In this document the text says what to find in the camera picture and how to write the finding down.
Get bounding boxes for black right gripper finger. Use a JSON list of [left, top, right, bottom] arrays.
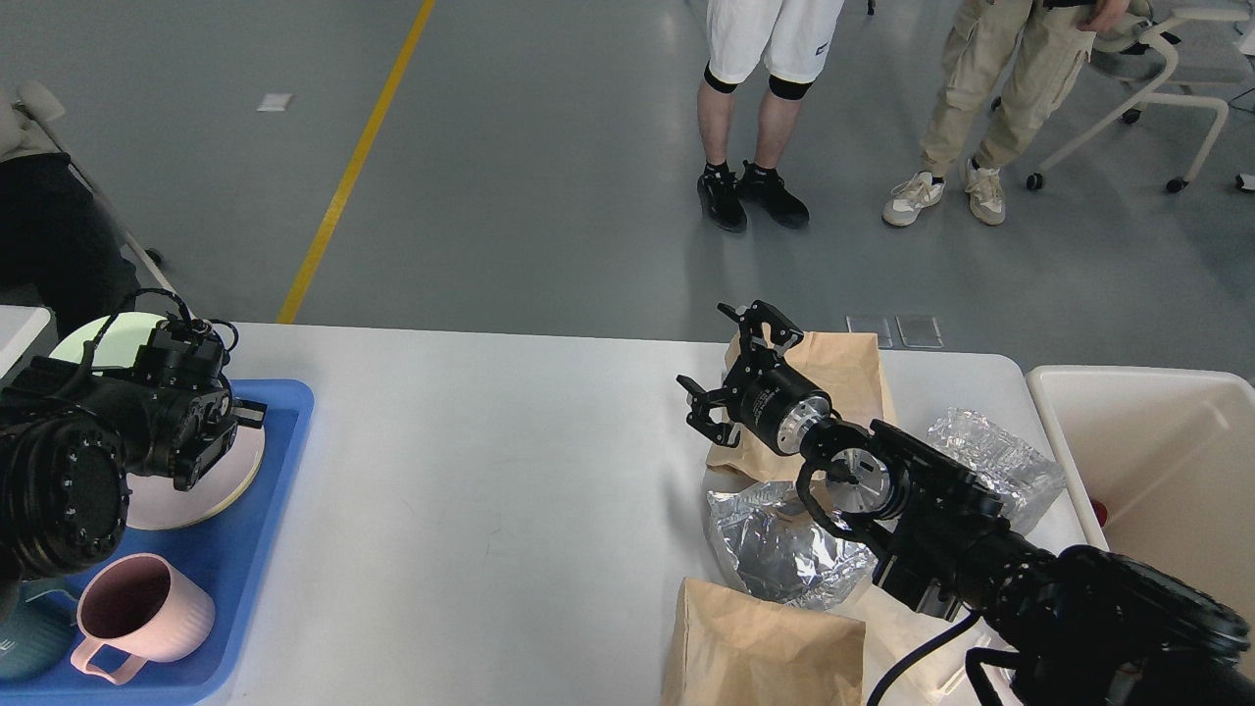
[[676, 375, 743, 448], [718, 301, 804, 366]]

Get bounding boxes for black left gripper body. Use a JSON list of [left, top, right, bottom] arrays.
[[157, 389, 237, 492]]

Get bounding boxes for white plastic bin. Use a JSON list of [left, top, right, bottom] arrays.
[[1028, 366, 1254, 619]]

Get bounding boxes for brown paper bag near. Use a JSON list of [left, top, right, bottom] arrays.
[[660, 578, 865, 705]]

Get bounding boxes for white side table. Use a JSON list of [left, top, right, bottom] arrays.
[[0, 303, 51, 377]]

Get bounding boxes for crumpled foil small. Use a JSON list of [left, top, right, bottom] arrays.
[[927, 408, 1065, 535]]

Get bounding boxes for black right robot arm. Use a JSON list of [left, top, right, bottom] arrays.
[[678, 300, 1252, 705]]

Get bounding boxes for pink plate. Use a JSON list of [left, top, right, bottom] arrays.
[[126, 426, 266, 530]]

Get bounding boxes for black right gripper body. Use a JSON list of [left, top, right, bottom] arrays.
[[725, 352, 832, 456]]

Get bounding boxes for crumpled foil large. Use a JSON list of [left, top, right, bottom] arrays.
[[705, 482, 875, 611]]

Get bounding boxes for pink ribbed mug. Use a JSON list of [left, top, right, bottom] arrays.
[[69, 553, 216, 686]]

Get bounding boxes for seated person at left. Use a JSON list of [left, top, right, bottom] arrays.
[[1, 95, 139, 339]]

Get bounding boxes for brown paper bag far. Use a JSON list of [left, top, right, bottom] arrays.
[[705, 331, 897, 482]]

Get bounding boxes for person in beige trousers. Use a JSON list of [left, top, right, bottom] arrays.
[[881, 0, 1133, 228]]

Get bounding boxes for blue plastic tray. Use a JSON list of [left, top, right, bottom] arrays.
[[1, 379, 315, 705]]

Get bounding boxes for green plate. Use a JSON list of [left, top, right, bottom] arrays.
[[48, 312, 187, 376]]

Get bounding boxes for small red object in bin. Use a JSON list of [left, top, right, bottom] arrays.
[[1089, 499, 1108, 528]]

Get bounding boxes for person in white shorts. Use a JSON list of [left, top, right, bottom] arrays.
[[697, 1, 845, 232]]

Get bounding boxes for teal mug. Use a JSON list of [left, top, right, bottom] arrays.
[[1, 578, 79, 681]]

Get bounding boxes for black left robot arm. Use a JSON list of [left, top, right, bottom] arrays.
[[1, 300, 269, 614]]

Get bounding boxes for brown paper bag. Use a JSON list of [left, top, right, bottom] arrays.
[[705, 331, 897, 482], [660, 578, 865, 705]]

